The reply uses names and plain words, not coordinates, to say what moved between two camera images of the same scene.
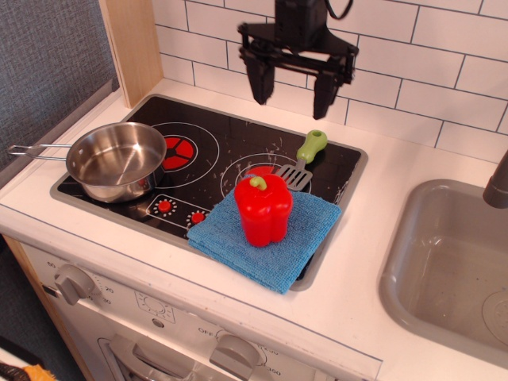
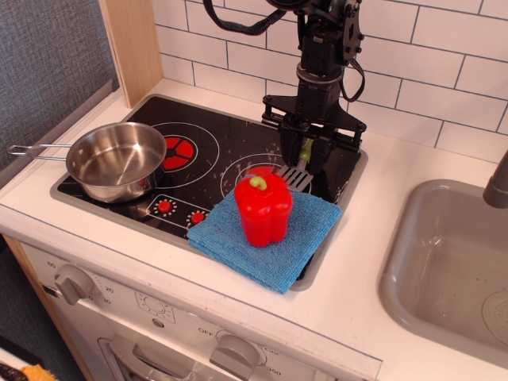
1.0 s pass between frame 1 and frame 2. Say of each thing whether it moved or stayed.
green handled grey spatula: stayed
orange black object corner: stayed
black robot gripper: moved
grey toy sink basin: stayed
